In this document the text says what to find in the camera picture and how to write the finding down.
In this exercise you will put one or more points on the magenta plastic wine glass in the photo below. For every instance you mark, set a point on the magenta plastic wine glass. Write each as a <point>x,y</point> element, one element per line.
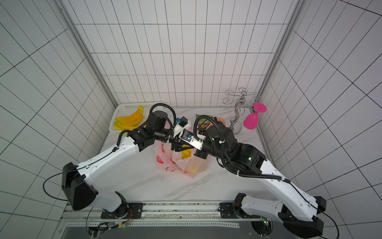
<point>252,119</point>

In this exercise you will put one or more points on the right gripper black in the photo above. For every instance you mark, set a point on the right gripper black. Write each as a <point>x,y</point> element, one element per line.
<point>202,146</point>

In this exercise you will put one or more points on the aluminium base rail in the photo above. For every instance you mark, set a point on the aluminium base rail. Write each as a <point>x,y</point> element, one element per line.
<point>164,213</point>

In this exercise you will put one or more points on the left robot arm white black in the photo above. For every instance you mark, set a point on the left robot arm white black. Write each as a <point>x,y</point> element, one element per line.
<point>79,181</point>

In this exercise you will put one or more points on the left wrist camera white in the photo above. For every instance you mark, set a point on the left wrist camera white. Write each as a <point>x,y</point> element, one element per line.
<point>182,124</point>

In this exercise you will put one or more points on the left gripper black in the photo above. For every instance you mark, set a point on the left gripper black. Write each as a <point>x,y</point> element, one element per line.
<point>178,146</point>

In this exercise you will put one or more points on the white plastic basket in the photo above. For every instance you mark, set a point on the white plastic basket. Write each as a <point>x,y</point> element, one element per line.
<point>125,110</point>

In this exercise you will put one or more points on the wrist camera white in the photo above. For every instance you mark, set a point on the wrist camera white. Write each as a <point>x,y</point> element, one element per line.
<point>182,124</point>
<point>189,138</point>

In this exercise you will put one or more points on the yellow banana bunch in basket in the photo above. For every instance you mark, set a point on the yellow banana bunch in basket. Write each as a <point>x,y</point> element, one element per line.
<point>130,122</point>

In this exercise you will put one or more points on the pink plastic bag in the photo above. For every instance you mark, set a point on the pink plastic bag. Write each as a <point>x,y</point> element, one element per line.
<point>170,161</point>

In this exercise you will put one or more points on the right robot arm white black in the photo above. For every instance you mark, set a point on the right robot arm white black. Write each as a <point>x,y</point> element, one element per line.
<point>297,210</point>

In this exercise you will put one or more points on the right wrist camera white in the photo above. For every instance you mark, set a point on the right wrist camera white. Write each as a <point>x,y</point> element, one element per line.
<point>189,138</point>

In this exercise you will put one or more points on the yellow banana bunch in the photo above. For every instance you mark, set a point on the yellow banana bunch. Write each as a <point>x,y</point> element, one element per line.
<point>130,122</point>
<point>187,153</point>

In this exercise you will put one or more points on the chrome wire glass rack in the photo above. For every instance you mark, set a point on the chrome wire glass rack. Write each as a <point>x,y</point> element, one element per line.
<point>239,99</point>

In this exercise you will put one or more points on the green snack packet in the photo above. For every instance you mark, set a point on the green snack packet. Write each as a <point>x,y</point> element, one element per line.
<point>202,122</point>

